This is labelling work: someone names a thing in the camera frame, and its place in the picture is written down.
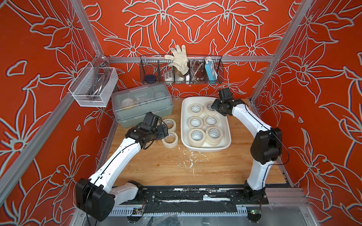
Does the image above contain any white wire basket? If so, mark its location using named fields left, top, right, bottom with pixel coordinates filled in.
left=68, top=63, right=118, bottom=108

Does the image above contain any beige tape roll three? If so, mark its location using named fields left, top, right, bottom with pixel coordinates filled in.
left=188, top=116, right=204, bottom=130

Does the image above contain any white plastic tray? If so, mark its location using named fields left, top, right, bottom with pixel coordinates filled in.
left=180, top=97, right=232, bottom=152

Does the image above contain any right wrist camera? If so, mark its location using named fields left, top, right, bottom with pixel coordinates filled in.
left=218, top=88, right=233, bottom=103

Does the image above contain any blue box in basket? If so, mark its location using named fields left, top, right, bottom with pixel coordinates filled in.
left=205, top=56, right=218, bottom=84

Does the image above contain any white power strip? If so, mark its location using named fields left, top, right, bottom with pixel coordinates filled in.
left=163, top=69, right=174, bottom=82

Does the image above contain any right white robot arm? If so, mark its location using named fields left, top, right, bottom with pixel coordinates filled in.
left=212, top=99, right=282, bottom=202

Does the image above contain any beige tape roll one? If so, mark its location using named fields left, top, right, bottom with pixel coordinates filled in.
left=162, top=118, right=177, bottom=132

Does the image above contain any beige tape roll eight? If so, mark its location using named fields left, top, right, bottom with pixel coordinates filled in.
left=188, top=128, right=206, bottom=147

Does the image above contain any beige tape roll five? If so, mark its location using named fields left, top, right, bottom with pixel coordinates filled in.
left=188, top=103, right=203, bottom=117

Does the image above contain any grey lidded storage box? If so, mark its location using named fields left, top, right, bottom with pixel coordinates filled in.
left=111, top=84, right=173, bottom=128

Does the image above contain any beige tape roll four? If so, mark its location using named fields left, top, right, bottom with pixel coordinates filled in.
left=204, top=115, right=219, bottom=127

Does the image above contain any black wire basket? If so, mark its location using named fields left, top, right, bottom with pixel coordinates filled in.
left=140, top=55, right=225, bottom=85

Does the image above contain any beige tape roll two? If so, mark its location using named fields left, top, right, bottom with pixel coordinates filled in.
left=205, top=126, right=223, bottom=147

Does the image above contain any white work glove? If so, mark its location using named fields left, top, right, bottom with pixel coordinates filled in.
left=164, top=45, right=189, bottom=75

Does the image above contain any dark blue round lid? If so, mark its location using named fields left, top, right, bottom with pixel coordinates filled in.
left=144, top=74, right=157, bottom=84

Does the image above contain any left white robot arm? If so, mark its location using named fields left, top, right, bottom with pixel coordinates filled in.
left=75, top=124, right=168, bottom=222

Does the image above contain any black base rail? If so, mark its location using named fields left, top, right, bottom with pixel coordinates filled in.
left=122, top=184, right=269, bottom=214

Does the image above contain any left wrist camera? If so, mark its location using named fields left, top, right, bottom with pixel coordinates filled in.
left=139, top=112, right=162, bottom=132

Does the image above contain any beige tape roll seven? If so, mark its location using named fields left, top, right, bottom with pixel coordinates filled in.
left=162, top=131, right=179, bottom=148

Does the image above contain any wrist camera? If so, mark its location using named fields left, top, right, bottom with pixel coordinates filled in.
left=218, top=88, right=233, bottom=103
left=139, top=112, right=162, bottom=132

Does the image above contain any beige tape roll six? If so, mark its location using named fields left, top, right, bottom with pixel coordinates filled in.
left=204, top=101, right=217, bottom=115

